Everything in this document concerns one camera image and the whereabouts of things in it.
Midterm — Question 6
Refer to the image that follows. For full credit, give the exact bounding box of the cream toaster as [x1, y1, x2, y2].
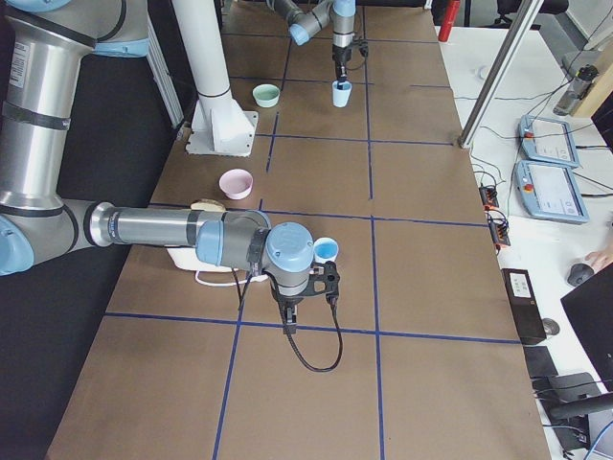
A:
[167, 246, 235, 288]

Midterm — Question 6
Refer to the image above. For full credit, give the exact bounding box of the black laptop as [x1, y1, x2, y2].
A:
[561, 265, 612, 390]

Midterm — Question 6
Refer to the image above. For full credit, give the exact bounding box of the black computer mouse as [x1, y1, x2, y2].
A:
[566, 263, 595, 287]

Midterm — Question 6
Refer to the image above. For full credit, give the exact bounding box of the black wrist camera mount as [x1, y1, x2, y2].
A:
[303, 262, 340, 306]

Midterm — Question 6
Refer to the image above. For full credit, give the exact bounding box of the upper teach pendant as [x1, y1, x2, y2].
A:
[518, 115, 580, 169]

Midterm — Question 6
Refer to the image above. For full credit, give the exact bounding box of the toast slice in toaster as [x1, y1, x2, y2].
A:
[190, 199, 226, 212]

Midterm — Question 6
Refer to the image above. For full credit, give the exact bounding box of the light blue cup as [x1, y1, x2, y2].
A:
[313, 237, 339, 264]
[331, 80, 352, 108]

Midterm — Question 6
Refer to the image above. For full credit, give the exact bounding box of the person hand on mouse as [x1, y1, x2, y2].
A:
[584, 248, 613, 272]

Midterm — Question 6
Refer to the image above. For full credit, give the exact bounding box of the orange black connector block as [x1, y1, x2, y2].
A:
[479, 185, 511, 251]

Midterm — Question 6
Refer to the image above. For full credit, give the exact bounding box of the white toaster power cable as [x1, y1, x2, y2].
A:
[193, 269, 269, 288]

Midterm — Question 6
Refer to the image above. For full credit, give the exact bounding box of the mint green bowl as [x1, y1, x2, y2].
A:
[252, 83, 281, 108]

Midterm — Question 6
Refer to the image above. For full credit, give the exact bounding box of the teach pendant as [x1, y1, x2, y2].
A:
[514, 160, 590, 224]
[518, 115, 580, 169]

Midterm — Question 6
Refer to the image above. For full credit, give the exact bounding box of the lower teach pendant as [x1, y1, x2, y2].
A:
[514, 160, 590, 224]

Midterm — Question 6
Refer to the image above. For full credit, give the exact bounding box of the aluminium frame post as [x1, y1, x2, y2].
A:
[458, 0, 544, 149]

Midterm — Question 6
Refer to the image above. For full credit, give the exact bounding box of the black camera cable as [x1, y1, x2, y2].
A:
[284, 299, 344, 374]

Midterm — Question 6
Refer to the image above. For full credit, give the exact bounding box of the grey drinking bottle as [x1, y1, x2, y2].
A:
[553, 64, 599, 116]

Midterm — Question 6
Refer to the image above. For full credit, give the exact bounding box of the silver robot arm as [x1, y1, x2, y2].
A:
[266, 0, 356, 90]
[1, 1, 315, 323]

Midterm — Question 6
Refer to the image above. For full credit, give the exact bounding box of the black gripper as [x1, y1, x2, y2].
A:
[332, 46, 352, 90]
[276, 294, 303, 334]

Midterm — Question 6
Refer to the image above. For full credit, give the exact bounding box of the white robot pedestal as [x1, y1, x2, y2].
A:
[172, 0, 259, 157]

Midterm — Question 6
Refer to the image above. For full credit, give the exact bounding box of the pink bowl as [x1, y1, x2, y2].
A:
[218, 169, 254, 200]

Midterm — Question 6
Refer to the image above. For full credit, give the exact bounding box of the black box with label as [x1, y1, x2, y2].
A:
[501, 268, 546, 345]

